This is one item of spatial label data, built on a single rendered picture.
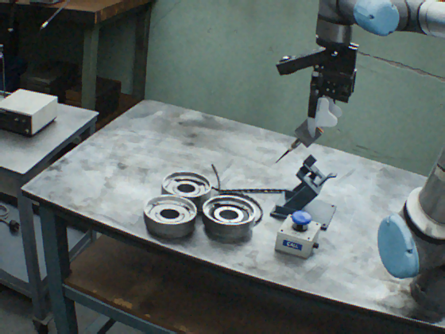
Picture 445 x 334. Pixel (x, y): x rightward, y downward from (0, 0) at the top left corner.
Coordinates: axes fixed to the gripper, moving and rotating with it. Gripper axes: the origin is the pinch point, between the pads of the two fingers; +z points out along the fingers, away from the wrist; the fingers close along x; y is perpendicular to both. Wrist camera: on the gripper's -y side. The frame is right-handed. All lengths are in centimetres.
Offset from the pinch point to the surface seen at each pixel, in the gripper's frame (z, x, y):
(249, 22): 24, 151, -62
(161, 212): 17.4, -18.2, -23.6
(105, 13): 17, 105, -112
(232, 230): 17.0, -17.7, -8.8
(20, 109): 24, 19, -92
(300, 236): 15.2, -16.3, 4.4
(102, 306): 47, -22, -37
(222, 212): 17.4, -12.1, -13.1
